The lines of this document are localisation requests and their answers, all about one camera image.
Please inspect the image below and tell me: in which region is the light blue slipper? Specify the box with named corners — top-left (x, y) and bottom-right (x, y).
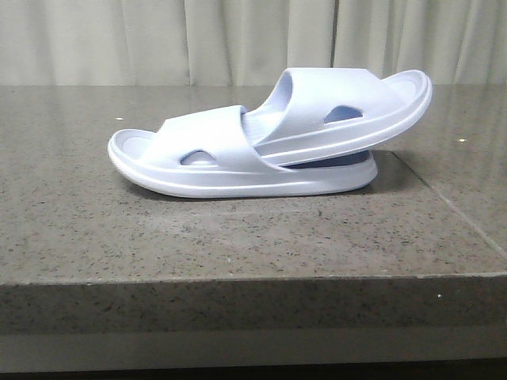
top-left (241, 68), bottom-right (433, 166)

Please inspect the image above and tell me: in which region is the light blue slipper resting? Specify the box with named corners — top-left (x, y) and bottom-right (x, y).
top-left (108, 105), bottom-right (378, 199)

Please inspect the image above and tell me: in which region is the grey-green curtain right panel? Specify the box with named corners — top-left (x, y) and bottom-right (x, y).
top-left (334, 1), bottom-right (506, 84)

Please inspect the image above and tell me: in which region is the grey-green curtain panel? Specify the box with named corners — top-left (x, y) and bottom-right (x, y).
top-left (1, 1), bottom-right (338, 86)
top-left (334, 1), bottom-right (506, 84)

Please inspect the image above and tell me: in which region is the grey-green curtain left panel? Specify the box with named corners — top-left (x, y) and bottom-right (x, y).
top-left (1, 1), bottom-right (338, 86)

